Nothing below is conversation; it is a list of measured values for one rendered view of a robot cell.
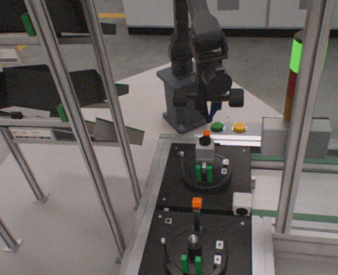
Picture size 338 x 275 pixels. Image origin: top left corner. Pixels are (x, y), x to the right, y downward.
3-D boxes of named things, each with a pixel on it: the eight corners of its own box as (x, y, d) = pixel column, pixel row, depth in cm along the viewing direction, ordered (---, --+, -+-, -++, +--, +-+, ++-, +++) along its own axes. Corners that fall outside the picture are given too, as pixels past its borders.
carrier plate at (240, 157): (171, 148, 108) (170, 143, 107) (250, 151, 103) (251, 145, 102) (156, 209, 90) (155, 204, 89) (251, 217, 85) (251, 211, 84)
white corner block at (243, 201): (233, 201, 90) (233, 191, 87) (251, 202, 89) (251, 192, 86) (231, 216, 86) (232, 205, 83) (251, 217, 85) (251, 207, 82)
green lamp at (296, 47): (288, 60, 60) (292, 33, 57) (319, 59, 59) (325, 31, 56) (290, 75, 56) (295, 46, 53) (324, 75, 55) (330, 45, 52)
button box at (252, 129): (207, 135, 119) (207, 120, 115) (271, 137, 114) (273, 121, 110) (206, 148, 114) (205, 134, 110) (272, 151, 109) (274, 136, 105)
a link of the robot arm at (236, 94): (245, 81, 84) (245, 67, 89) (169, 81, 88) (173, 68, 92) (243, 108, 90) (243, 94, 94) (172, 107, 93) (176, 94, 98)
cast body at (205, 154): (198, 150, 95) (197, 131, 90) (215, 151, 94) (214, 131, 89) (195, 173, 88) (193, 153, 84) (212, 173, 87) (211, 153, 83)
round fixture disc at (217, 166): (185, 155, 102) (184, 150, 101) (233, 157, 99) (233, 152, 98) (177, 191, 92) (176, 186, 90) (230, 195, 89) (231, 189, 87)
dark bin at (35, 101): (86, 88, 95) (85, 60, 93) (128, 93, 91) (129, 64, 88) (5, 105, 70) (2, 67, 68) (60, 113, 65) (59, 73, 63)
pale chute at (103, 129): (104, 139, 109) (107, 125, 109) (142, 145, 105) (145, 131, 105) (46, 129, 83) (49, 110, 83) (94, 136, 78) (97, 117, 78)
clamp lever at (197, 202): (193, 226, 79) (193, 196, 77) (202, 227, 79) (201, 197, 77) (191, 235, 76) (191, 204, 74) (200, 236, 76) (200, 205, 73)
